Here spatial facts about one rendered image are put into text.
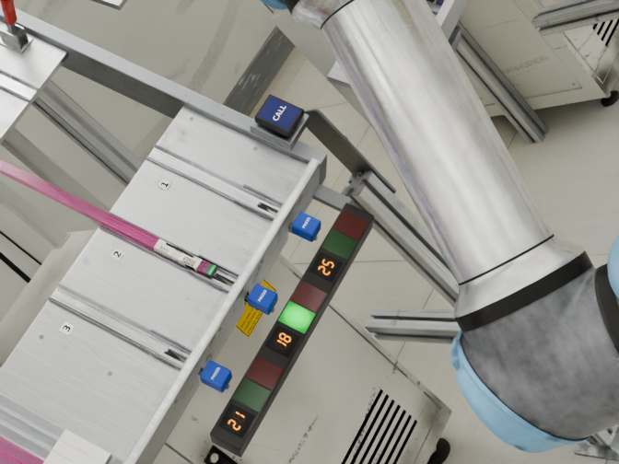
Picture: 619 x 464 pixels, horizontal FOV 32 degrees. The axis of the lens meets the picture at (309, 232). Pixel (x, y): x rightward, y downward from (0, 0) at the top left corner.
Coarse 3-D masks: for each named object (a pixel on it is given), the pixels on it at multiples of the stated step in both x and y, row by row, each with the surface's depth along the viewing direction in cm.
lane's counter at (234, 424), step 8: (232, 408) 126; (224, 416) 126; (232, 416) 126; (240, 416) 126; (248, 416) 126; (224, 424) 125; (232, 424) 125; (240, 424) 125; (248, 424) 125; (232, 432) 125; (240, 432) 125
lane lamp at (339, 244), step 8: (336, 232) 136; (328, 240) 136; (336, 240) 136; (344, 240) 136; (352, 240) 136; (328, 248) 135; (336, 248) 135; (344, 248) 135; (352, 248) 135; (344, 256) 135
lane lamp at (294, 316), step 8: (288, 304) 132; (296, 304) 132; (288, 312) 131; (296, 312) 131; (304, 312) 131; (312, 312) 131; (280, 320) 131; (288, 320) 131; (296, 320) 131; (304, 320) 131; (296, 328) 131; (304, 328) 131
